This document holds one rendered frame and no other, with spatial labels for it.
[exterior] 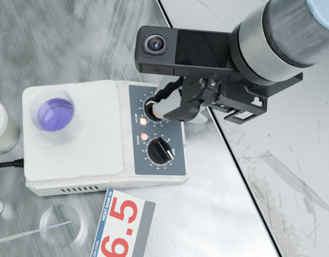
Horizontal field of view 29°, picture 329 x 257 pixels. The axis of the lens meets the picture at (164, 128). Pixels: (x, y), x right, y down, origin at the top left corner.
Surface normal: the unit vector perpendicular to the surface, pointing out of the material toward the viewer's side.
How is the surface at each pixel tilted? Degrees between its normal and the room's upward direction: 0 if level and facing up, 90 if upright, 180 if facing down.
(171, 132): 30
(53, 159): 0
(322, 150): 0
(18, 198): 0
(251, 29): 60
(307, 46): 76
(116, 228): 40
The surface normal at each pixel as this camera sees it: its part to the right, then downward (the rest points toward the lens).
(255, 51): -0.70, 0.45
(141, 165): 0.47, -0.27
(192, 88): -0.87, -0.27
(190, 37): 0.00, -0.34
